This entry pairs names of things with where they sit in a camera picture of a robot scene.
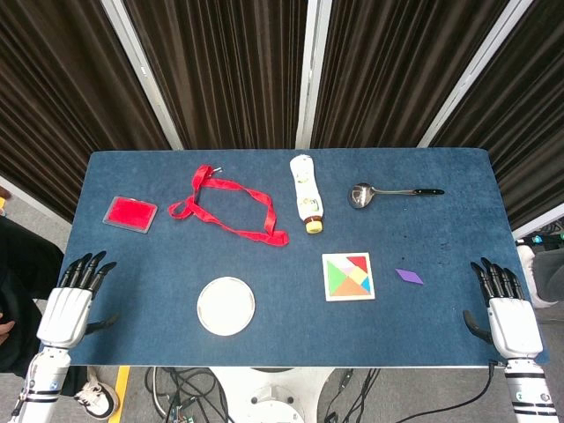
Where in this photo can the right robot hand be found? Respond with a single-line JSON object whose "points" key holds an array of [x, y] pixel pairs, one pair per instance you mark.
{"points": [[513, 326]]}

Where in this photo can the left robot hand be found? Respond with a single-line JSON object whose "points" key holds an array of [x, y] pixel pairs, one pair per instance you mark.
{"points": [[61, 315]]}

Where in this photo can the purple parallelogram piece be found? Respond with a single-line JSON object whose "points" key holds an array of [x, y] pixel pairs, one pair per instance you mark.
{"points": [[409, 276]]}

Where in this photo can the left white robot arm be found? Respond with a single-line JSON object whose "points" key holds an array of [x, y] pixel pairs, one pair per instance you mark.
{"points": [[44, 379]]}

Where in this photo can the small blue object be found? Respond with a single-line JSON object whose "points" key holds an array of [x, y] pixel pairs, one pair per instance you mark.
{"points": [[368, 285]]}

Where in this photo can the yellow square puzzle piece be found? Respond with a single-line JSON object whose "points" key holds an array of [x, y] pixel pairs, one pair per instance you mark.
{"points": [[360, 276]]}

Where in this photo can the red triangle puzzle piece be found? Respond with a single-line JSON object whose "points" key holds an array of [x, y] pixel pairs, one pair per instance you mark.
{"points": [[360, 261]]}

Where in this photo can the orange triangle puzzle piece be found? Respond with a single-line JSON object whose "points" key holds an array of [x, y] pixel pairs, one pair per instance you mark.
{"points": [[350, 288]]}

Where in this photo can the green triangle puzzle piece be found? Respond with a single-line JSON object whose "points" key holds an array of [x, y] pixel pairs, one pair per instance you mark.
{"points": [[335, 277]]}

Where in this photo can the wooden tangram tray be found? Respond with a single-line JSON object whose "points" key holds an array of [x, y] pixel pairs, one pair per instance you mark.
{"points": [[324, 277]]}

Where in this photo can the white shoe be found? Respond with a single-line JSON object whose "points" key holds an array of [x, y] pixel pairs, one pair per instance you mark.
{"points": [[526, 273]]}

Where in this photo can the person in black clothes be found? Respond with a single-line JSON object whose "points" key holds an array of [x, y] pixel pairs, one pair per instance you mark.
{"points": [[26, 273]]}

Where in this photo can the white and black sneaker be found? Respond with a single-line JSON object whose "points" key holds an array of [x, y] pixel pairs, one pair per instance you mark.
{"points": [[97, 394]]}

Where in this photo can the red card in clear holder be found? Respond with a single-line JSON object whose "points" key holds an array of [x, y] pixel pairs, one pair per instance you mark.
{"points": [[131, 213]]}

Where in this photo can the blue felt table cover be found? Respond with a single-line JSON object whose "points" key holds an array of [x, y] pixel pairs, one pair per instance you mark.
{"points": [[176, 264]]}

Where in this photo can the white round plate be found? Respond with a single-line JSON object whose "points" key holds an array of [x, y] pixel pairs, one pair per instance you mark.
{"points": [[226, 306]]}

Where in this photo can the dark brown curtain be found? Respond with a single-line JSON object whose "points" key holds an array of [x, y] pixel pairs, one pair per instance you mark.
{"points": [[388, 70], [57, 97], [229, 70], [529, 110]]}

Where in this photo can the white bottle with yellow cap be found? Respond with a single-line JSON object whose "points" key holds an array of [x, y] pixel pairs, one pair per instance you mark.
{"points": [[306, 194]]}

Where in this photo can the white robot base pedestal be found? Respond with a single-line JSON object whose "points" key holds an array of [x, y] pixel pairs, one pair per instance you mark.
{"points": [[273, 396]]}

